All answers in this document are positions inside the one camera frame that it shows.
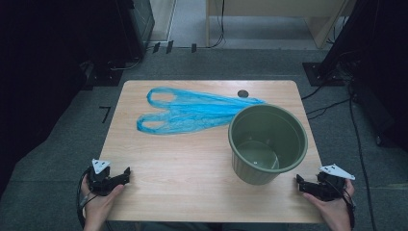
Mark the light wooden desk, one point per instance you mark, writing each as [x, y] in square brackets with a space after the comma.
[324, 29]

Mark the black stand base plate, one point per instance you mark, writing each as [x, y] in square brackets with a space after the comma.
[107, 75]
[324, 75]

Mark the dark equipment stand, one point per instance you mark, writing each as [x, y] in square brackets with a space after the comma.
[378, 64]

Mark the dark curtain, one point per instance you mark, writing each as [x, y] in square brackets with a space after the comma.
[41, 80]

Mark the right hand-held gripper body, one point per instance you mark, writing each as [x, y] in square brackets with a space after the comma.
[330, 187]

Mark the person's right hand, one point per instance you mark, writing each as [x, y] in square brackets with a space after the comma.
[336, 210]

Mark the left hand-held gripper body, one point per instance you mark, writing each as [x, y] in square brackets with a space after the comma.
[99, 183]

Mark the person's left hand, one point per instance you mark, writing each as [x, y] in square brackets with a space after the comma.
[97, 205]

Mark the blue plastic bag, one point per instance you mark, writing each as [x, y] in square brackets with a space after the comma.
[192, 112]

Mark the green plastic bucket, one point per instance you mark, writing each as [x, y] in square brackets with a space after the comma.
[256, 166]

